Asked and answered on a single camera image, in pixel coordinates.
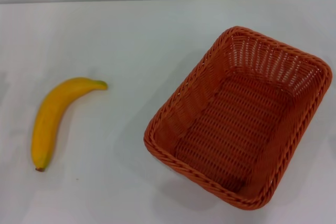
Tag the orange woven rectangular basket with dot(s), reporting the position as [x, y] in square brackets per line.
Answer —
[236, 129]

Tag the yellow banana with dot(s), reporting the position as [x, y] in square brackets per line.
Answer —
[50, 108]

